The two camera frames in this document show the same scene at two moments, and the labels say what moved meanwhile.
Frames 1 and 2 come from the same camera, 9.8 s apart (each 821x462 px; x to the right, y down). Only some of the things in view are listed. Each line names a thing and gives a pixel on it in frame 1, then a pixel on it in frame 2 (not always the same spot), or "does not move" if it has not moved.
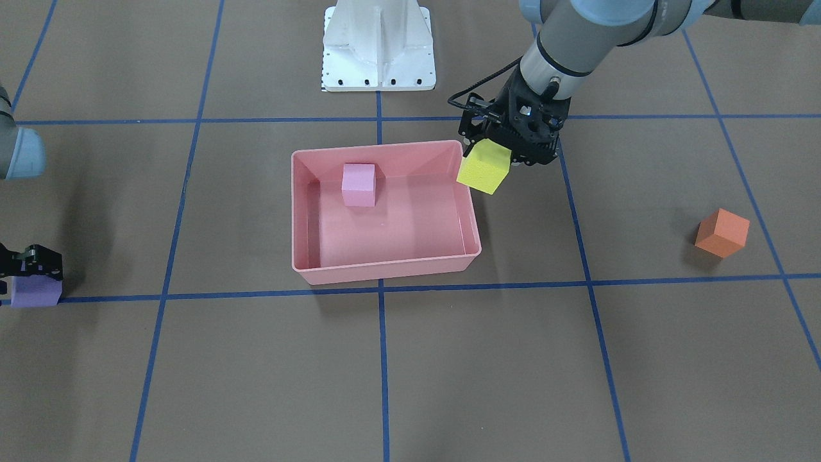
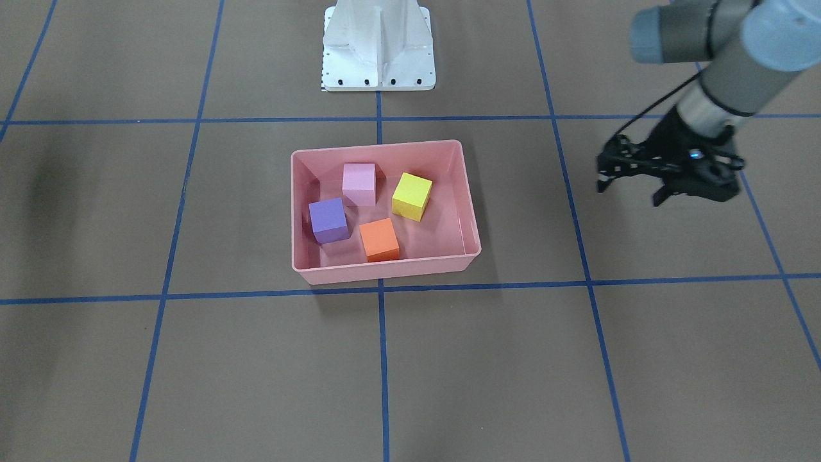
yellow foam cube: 485,167 to 411,196
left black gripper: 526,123 to 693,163
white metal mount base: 378,45 does not move
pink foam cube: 358,185 does not move
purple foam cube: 35,290 to 328,220
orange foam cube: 722,233 to 380,240
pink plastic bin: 380,212 does not move
